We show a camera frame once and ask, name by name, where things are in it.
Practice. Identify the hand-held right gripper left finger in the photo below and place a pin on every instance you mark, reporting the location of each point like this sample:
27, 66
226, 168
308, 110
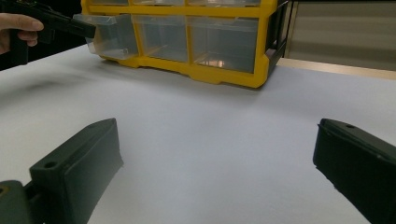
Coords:
77, 168

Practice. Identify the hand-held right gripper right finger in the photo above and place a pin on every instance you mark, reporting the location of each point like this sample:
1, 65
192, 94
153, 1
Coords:
355, 165

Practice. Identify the clear plastic drawer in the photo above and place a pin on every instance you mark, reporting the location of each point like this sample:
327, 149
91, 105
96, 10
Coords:
115, 37

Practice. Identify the yellow black drawer organizer cabinet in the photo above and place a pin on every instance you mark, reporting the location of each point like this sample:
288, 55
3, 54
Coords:
224, 73

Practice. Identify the black curtain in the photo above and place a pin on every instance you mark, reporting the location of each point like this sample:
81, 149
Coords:
62, 46

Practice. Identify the wooden table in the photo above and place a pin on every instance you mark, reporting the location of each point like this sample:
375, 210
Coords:
342, 69

